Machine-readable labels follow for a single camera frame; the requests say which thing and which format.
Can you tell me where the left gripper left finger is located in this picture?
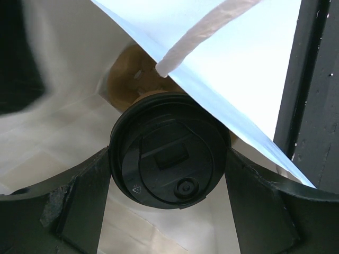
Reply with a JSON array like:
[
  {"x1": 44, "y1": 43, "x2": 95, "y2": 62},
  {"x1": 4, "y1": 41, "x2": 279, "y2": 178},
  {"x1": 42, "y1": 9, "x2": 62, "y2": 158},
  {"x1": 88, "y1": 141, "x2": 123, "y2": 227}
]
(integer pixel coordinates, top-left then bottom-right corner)
[{"x1": 1, "y1": 148, "x2": 111, "y2": 253}]

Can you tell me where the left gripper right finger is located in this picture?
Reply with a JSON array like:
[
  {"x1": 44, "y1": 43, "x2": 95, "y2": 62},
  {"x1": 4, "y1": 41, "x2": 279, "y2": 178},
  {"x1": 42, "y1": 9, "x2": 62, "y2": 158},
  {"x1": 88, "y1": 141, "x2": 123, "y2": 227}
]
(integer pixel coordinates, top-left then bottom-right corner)
[{"x1": 225, "y1": 148, "x2": 338, "y2": 253}]

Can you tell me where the black plastic cup lid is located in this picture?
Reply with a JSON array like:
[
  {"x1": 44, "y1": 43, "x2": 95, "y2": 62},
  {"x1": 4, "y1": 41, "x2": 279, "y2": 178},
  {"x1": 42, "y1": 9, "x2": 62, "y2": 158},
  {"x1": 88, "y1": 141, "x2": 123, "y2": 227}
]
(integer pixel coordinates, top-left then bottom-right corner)
[{"x1": 109, "y1": 93, "x2": 231, "y2": 210}]

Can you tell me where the brown paper coffee cup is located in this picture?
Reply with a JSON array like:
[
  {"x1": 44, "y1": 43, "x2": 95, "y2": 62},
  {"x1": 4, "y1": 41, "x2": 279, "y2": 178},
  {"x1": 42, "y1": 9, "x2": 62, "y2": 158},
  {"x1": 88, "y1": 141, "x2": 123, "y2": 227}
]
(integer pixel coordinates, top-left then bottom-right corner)
[{"x1": 133, "y1": 90, "x2": 167, "y2": 104}]

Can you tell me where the light blue paper bag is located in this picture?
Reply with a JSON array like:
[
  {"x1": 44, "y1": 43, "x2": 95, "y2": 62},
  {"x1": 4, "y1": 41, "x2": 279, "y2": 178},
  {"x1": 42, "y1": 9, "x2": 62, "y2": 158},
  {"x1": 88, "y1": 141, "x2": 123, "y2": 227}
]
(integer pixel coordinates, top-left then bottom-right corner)
[{"x1": 1, "y1": 1, "x2": 301, "y2": 253}]

